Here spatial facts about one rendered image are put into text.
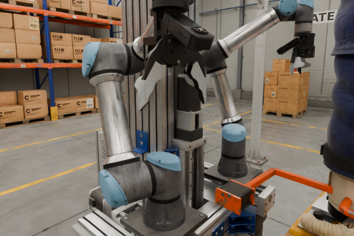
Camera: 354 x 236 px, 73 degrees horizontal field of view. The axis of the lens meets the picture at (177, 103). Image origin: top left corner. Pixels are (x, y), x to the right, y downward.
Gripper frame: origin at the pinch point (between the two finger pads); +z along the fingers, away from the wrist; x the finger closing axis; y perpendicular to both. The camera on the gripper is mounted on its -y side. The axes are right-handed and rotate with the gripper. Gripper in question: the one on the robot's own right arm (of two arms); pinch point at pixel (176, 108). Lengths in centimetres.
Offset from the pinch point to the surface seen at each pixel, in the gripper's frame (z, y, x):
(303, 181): 31, 2, -52
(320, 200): 39, -1, -60
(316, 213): 39, -4, -51
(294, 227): 42, -2, -42
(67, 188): 149, 280, -12
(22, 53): -34, 706, 18
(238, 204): 29.7, 3.3, -22.8
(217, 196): 30.6, 10.4, -21.4
